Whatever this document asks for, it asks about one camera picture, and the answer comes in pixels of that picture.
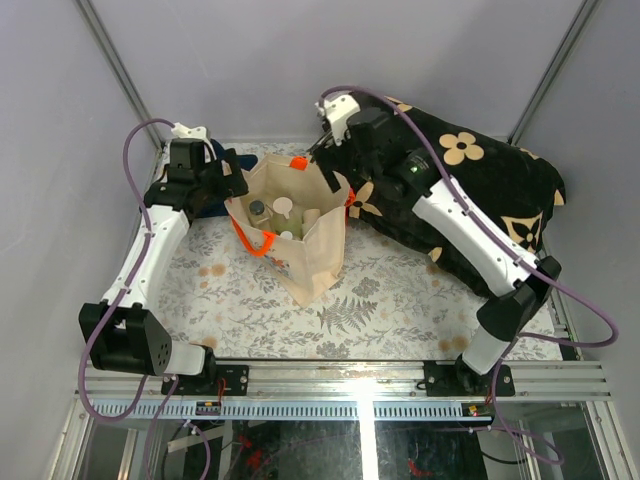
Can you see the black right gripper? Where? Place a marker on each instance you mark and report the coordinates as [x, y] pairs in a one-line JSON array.
[[329, 155]]

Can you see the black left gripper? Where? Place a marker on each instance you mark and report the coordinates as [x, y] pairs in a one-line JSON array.
[[229, 185]]

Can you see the peach cylindrical bottle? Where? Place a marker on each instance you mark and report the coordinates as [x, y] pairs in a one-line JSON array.
[[309, 218]]

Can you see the green lotion pump bottle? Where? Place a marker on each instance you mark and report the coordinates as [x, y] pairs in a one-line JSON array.
[[285, 216]]

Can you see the beige canvas tote bag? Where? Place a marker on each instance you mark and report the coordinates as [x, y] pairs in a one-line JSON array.
[[309, 266]]

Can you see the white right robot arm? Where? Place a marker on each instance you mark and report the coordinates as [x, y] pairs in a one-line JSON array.
[[475, 205]]

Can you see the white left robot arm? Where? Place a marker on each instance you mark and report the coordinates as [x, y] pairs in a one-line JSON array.
[[123, 331]]

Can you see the black floral plush blanket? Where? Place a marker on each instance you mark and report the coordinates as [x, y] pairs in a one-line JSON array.
[[515, 188]]

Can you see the dark blue cloth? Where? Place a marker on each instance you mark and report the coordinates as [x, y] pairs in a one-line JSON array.
[[244, 161]]

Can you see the floral patterned table mat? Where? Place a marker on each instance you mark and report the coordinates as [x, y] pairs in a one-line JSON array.
[[390, 302]]

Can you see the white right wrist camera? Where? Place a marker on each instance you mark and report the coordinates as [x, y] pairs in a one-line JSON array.
[[335, 113]]

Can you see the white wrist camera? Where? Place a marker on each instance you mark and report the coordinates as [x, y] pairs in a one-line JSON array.
[[182, 131], [335, 113]]

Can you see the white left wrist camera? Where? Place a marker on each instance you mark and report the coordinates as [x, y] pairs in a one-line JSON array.
[[182, 131]]

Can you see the aluminium mounting rail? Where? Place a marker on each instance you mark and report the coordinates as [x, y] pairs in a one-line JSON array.
[[537, 381]]

